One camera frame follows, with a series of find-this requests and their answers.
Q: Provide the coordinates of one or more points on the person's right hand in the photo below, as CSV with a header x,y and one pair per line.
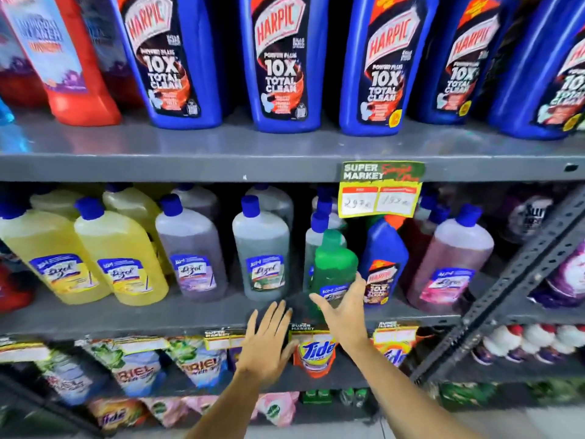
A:
x,y
346,317

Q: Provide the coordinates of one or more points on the person's left hand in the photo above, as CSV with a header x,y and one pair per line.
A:
x,y
265,349

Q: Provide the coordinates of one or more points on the person's left middle finger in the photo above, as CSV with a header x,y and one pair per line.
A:
x,y
279,317

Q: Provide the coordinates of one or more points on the person's right thumb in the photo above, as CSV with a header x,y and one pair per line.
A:
x,y
323,305

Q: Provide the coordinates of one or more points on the person's left thumb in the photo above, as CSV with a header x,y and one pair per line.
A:
x,y
290,352

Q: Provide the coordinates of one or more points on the person's left little finger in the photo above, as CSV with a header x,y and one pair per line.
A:
x,y
252,323

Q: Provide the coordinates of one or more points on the green floor cleaner bottle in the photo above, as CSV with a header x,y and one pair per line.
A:
x,y
332,265

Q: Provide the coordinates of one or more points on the person's right forearm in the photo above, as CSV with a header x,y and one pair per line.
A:
x,y
402,393

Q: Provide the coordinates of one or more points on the person's left forearm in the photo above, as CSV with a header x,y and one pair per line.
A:
x,y
228,409

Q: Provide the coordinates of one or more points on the orange detergent pouch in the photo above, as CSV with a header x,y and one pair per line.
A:
x,y
109,413
315,354
394,351

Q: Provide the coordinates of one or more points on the small shelf price tag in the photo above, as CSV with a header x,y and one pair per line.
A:
x,y
396,331
141,345
23,351
219,339

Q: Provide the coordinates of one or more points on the pink soap pouch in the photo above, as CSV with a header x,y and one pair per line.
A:
x,y
279,406
169,409

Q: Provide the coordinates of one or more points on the green white detergent pouch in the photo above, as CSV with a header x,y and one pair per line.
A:
x,y
135,368
201,361
66,377

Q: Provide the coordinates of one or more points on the grey-green floor cleaner bottle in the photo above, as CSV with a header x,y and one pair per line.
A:
x,y
261,255
274,201
316,237

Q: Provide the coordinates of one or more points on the small blue toilet cleaner bottle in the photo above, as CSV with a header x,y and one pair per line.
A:
x,y
384,262

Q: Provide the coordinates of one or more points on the lavender floor cleaner bottle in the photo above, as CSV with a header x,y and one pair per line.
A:
x,y
199,201
192,255

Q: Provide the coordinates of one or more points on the grey metal shelf board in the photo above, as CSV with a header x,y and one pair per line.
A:
x,y
183,162
137,317

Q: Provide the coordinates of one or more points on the red floor cleaner bottle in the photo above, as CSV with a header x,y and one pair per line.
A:
x,y
422,233

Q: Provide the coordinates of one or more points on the yellow green price tag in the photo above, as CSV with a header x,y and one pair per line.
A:
x,y
381,189

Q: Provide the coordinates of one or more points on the pink floor cleaner bottle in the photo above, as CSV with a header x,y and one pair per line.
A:
x,y
450,265

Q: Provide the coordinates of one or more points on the yellow floor cleaner bottle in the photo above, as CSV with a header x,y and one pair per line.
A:
x,y
43,255
130,208
55,201
116,258

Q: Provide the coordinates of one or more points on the slotted grey metal upright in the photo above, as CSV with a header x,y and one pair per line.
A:
x,y
507,288

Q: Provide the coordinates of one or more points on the row of white red-capped bottles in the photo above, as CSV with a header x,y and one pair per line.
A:
x,y
530,342

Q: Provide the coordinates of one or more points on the dark purple bottle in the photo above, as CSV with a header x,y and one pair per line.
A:
x,y
525,217

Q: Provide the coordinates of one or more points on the purple softener pouch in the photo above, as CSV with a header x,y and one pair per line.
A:
x,y
564,278

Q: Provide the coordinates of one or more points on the large blue toilet cleaner bottle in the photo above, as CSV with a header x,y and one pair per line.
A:
x,y
169,59
384,63
285,59
539,73
457,63

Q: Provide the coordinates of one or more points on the red bottle pale blue label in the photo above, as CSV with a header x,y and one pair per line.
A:
x,y
18,82
68,63

